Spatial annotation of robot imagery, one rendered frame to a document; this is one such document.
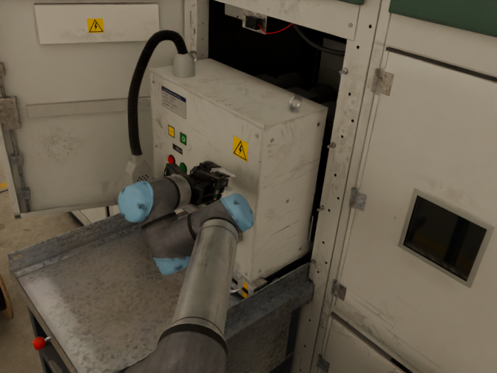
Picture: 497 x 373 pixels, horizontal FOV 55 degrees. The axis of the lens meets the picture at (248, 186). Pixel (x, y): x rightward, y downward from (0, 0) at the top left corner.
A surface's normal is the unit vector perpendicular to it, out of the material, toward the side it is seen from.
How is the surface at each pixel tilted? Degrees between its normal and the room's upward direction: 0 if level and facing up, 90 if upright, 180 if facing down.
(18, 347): 0
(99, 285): 0
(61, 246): 90
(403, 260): 90
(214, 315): 38
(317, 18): 90
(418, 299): 90
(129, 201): 75
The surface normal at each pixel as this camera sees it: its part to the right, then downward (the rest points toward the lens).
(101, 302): 0.06, -0.86
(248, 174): -0.75, 0.30
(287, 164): 0.66, 0.42
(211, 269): 0.29, -0.82
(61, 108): 0.34, 0.50
